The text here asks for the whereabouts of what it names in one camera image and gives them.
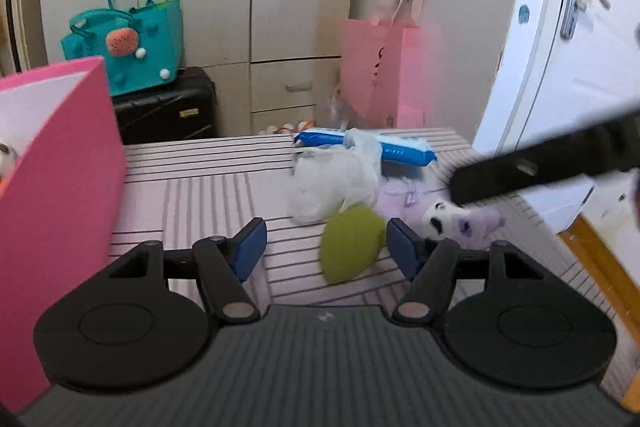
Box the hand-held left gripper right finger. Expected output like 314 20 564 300
386 217 548 327

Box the blue wet wipes packet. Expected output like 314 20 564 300
295 129 436 168

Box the teal felt handbag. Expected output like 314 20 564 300
61 0 183 98

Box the purple plush toy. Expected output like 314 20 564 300
372 179 506 250

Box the clear plastic bag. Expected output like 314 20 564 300
287 129 383 225

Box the pink cardboard box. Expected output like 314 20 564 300
0 57 128 413

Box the pink paper bag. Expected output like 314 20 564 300
340 18 426 130

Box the pink striped tablecloth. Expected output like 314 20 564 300
110 127 631 408

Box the white door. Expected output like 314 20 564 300
472 0 640 233

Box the black suitcase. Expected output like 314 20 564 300
112 67 218 145

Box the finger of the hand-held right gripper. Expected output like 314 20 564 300
447 109 640 208

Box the white and brown plush toy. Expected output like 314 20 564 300
0 142 21 178

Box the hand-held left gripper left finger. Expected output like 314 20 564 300
102 217 268 325

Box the green teardrop sponge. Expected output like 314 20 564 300
320 204 388 285

